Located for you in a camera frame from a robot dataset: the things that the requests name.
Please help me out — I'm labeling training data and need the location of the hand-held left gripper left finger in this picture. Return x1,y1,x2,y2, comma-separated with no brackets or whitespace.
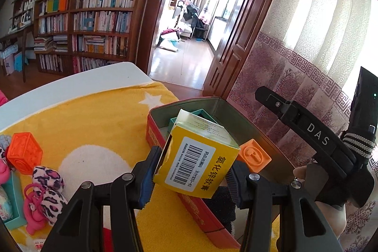
44,146,161,252

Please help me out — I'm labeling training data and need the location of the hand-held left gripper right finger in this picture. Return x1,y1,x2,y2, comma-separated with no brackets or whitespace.
227,162,344,252

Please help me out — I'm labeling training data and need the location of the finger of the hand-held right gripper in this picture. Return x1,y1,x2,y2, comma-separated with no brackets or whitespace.
255,86,299,123

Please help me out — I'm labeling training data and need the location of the red tin container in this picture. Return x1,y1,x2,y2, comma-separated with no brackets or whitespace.
146,97,299,249

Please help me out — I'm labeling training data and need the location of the yellow cardboard box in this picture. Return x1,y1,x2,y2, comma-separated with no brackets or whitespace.
153,109,240,199

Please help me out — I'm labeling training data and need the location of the pink foam hair curler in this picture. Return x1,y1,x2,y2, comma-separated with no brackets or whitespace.
23,183,51,238

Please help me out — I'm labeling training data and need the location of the teal shallow box tray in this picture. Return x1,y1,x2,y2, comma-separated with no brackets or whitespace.
0,171,27,230

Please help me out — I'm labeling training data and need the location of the person's right forearm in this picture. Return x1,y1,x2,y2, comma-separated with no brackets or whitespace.
314,200,347,239

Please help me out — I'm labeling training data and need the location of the person's right hand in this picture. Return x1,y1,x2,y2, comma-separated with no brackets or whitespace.
293,166,309,182

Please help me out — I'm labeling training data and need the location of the black sponge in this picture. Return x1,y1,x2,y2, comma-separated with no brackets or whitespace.
211,185,245,233

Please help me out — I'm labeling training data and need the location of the orange rubber cube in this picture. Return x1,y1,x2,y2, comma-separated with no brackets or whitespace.
238,138,272,174
6,132,43,175

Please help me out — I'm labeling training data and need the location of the patterned curtain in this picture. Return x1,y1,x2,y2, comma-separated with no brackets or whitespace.
227,0,378,252

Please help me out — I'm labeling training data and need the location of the teal box with dark inside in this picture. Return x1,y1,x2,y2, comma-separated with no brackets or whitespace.
168,109,217,134

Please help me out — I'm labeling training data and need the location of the dark wooden door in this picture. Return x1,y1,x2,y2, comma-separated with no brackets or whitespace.
204,0,291,99

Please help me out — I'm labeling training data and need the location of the yellow patterned blanket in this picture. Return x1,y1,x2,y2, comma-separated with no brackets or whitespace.
0,81,281,252

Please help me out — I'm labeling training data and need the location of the pink soft toy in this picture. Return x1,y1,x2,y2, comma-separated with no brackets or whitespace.
0,159,13,185

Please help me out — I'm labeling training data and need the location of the light floral pouch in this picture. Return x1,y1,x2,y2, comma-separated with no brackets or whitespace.
0,187,14,221

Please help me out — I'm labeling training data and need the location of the wooden bookshelf with books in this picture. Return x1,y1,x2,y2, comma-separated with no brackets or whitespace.
32,0,151,77

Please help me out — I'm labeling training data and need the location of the blue storage box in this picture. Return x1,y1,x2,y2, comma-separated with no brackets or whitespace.
14,52,25,72

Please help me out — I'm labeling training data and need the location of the white storage bag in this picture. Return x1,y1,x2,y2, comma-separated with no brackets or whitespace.
0,45,19,75

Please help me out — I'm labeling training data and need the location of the wooden desk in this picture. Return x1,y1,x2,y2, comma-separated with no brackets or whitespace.
0,25,36,83

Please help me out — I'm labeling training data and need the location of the wooden hutch shelf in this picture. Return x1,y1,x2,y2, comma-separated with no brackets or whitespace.
11,0,38,32

